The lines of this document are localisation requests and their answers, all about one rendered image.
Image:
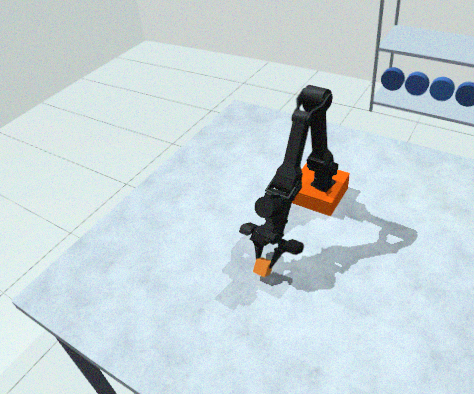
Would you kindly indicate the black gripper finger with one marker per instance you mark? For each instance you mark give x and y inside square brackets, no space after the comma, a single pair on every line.
[277,254]
[258,248]

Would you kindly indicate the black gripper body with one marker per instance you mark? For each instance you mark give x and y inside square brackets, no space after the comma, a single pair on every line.
[292,246]

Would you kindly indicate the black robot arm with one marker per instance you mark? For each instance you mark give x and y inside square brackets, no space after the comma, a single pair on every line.
[288,178]

